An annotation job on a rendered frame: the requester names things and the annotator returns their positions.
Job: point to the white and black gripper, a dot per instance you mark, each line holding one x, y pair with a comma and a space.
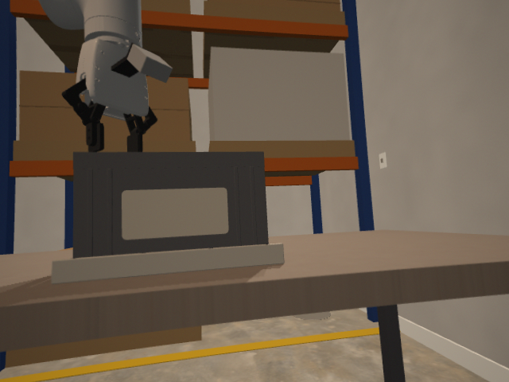
115, 94

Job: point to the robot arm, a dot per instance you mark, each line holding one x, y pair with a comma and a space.
120, 19

